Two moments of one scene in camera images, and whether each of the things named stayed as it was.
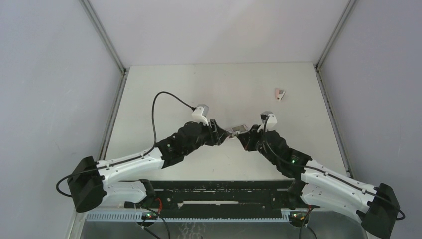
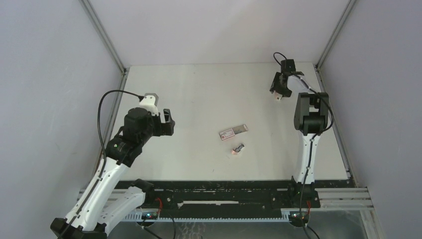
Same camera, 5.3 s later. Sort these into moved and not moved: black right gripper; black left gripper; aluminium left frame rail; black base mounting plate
Moved: black left gripper; black right gripper
Not moved: aluminium left frame rail; black base mounting plate
